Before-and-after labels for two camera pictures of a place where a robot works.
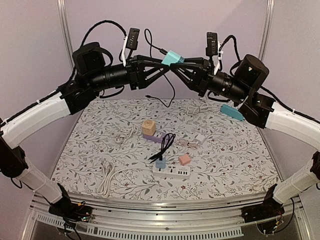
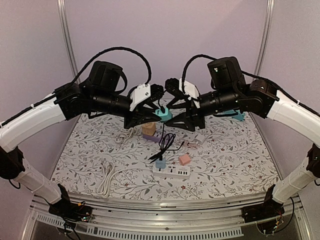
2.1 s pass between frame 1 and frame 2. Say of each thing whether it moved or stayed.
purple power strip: stayed
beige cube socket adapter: stayed
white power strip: stayed
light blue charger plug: stayed
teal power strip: stayed
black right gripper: moved
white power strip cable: stayed
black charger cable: moved
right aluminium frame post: stayed
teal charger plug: moved
